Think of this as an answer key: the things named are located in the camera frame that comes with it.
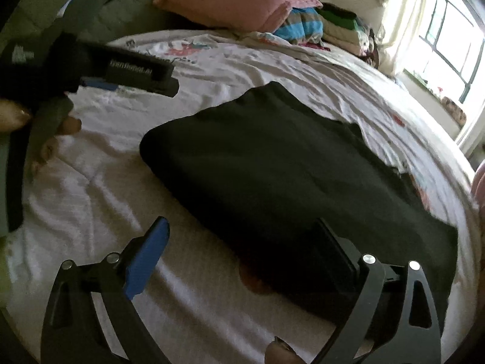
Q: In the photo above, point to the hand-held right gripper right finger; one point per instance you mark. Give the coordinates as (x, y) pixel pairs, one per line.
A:
(341, 250)

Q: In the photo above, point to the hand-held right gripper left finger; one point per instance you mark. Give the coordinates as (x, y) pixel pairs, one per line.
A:
(146, 258)

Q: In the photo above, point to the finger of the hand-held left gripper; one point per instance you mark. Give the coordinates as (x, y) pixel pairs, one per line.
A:
(98, 83)

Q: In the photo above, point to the black sweatshirt with orange cuffs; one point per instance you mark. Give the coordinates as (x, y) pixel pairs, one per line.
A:
(265, 159)

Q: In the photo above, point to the stack of folded clothes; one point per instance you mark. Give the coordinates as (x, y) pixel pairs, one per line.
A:
(341, 30)

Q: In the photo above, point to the person's left hand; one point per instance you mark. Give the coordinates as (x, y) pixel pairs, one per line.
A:
(72, 126)

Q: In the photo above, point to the white printed bedsheet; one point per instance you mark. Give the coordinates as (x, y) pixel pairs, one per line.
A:
(113, 197)

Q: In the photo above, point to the grey padded headboard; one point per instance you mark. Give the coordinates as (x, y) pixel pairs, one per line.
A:
(125, 19)

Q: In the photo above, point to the windowsill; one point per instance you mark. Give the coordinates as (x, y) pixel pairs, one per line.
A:
(428, 94)

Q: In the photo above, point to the pink patterned cloth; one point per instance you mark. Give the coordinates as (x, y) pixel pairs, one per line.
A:
(454, 112)

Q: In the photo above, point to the blue striped blanket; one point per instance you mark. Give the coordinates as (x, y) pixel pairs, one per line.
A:
(303, 26)

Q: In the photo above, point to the white curtain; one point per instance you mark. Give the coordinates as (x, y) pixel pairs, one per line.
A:
(405, 19)

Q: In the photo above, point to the window with dark frame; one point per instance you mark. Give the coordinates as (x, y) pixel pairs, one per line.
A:
(451, 30)

